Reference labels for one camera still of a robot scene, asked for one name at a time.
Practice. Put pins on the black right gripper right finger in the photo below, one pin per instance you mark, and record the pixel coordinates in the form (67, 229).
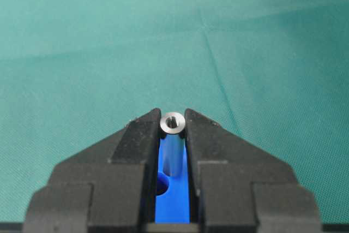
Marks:
(238, 187)

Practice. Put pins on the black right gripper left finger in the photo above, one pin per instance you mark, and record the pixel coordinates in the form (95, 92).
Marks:
(108, 187)

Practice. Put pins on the silver metal shaft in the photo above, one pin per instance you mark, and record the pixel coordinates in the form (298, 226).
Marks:
(172, 126)

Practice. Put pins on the green table cloth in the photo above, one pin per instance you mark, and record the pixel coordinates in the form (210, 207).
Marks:
(274, 72)

